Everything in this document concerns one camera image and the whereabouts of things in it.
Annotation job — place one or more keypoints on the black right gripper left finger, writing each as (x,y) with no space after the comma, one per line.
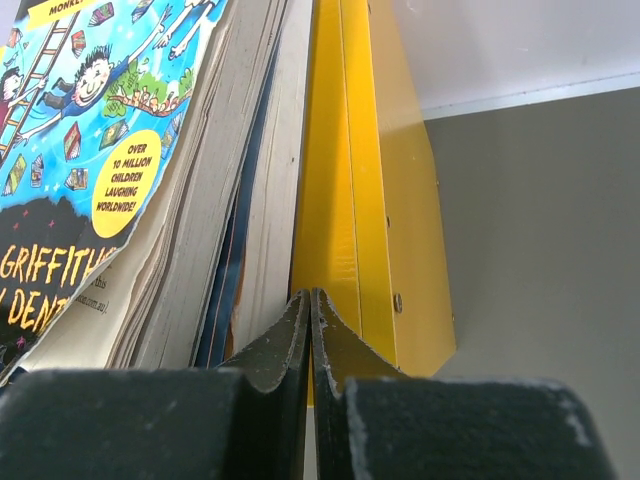
(244,419)

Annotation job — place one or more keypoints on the dark blue paperback book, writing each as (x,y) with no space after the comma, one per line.
(228,274)

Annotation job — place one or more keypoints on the black blue treehouse book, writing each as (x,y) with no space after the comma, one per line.
(124,126)

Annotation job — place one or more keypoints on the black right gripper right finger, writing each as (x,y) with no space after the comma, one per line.
(373,421)

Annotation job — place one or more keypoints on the yellow wooden cubby shelf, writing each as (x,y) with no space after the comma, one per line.
(368,226)

